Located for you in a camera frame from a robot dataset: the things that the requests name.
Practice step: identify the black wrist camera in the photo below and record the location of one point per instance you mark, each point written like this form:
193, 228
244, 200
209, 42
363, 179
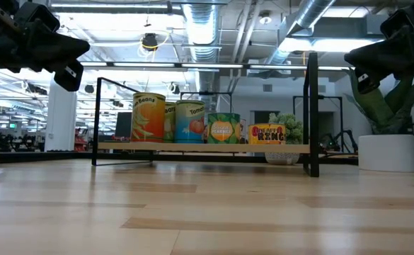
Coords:
68, 76
366, 81

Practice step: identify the orange green beans can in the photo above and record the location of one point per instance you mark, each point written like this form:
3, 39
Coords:
148, 120

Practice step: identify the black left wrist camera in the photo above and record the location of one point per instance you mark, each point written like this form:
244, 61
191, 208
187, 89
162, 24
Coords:
68, 76

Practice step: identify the silver ribbed ventilation duct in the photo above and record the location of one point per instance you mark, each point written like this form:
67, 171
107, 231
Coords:
201, 28

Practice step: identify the snake plant in white pot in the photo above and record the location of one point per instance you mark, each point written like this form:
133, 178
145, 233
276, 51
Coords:
387, 152

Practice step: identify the black background robot arm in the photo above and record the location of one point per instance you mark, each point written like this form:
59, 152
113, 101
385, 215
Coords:
330, 144

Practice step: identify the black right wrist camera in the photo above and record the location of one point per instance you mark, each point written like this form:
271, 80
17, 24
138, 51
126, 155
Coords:
366, 81

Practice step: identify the white pillar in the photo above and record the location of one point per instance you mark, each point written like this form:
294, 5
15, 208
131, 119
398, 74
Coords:
61, 117

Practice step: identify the green pears can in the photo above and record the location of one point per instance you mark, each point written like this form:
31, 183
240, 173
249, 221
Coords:
170, 122

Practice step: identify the wooden shelf with black frame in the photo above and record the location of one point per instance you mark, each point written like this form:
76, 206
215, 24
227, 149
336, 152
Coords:
178, 147

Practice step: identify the blue tomato can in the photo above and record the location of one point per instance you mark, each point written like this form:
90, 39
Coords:
189, 120

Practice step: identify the black background frame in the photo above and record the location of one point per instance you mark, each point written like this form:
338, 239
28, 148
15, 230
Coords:
206, 93
330, 97

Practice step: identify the black metal table frame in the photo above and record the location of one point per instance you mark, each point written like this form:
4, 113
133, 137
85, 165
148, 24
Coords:
51, 156

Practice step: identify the blue cup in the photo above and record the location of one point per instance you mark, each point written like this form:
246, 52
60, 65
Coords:
243, 132

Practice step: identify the silver smooth ventilation duct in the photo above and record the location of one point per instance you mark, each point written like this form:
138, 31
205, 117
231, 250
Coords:
309, 14

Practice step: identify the dark background monitor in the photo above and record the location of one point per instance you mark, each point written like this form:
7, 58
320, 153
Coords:
123, 125

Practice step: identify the green sliced peaches can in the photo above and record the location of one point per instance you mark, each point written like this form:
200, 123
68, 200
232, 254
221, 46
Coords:
223, 129

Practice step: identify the pale green succulent in pot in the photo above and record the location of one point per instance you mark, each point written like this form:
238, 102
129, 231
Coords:
293, 131

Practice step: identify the yellow pineapple rings can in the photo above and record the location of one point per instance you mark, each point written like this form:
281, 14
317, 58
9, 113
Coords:
267, 134

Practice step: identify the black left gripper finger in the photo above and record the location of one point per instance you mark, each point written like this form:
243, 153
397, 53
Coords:
61, 49

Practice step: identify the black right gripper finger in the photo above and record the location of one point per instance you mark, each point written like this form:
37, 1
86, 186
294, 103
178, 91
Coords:
387, 56

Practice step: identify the black ceiling device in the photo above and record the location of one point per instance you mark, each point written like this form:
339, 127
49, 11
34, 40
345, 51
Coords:
150, 42

